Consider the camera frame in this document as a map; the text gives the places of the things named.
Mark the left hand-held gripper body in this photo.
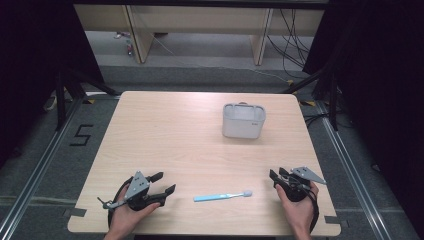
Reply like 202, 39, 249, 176
97, 170, 166, 212

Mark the black curtain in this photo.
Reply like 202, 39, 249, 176
0, 0, 105, 169
302, 0, 424, 231

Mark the person's left hand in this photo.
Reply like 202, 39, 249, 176
103, 185, 162, 240

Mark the blue and white toothbrush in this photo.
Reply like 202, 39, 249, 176
193, 189, 253, 203

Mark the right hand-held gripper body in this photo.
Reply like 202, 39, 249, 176
277, 166, 328, 203

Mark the bundle of black cables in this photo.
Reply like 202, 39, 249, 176
266, 8, 315, 80

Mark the beige wooden desk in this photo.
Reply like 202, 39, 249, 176
73, 4, 326, 66

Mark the black metal stand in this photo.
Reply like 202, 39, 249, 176
54, 67, 122, 132
282, 64, 342, 133

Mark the white plastic container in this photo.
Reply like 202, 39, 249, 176
221, 102, 267, 140

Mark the person's right hand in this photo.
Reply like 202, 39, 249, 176
275, 181, 320, 240

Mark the metal floor rail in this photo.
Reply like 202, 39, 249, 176
315, 99, 393, 240
0, 96, 85, 240

